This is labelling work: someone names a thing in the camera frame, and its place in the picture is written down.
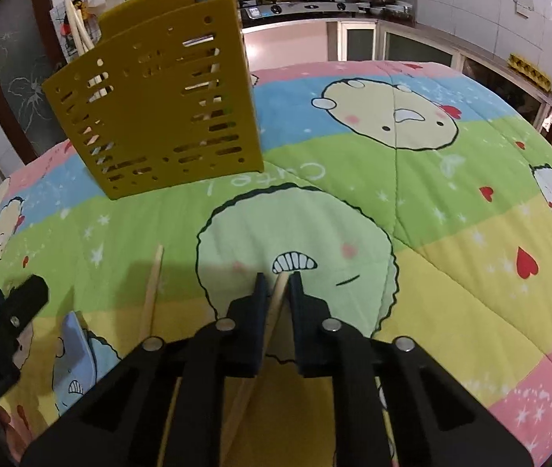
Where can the chopstick in holder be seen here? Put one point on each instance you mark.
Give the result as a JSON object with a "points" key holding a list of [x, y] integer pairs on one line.
{"points": [[75, 31]]}

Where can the dark wooden glass door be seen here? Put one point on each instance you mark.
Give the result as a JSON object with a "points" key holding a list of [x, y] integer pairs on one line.
{"points": [[30, 53]]}

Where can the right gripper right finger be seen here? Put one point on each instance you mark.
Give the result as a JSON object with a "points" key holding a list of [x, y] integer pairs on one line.
{"points": [[394, 404]]}

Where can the wall power socket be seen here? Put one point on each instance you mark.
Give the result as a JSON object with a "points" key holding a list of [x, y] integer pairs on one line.
{"points": [[524, 8]]}

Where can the yellow perforated utensil holder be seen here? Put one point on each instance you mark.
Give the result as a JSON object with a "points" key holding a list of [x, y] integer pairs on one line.
{"points": [[164, 97]]}

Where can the yellow egg tray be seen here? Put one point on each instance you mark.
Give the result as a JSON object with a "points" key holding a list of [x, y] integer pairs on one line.
{"points": [[529, 71]]}

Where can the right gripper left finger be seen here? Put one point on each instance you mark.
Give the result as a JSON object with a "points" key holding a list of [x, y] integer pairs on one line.
{"points": [[162, 405]]}

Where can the gas stove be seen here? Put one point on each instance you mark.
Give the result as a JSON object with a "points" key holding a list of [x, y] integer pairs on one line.
{"points": [[253, 15]]}

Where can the colourful cartoon quilt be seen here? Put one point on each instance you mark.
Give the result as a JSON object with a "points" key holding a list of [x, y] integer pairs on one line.
{"points": [[408, 197]]}

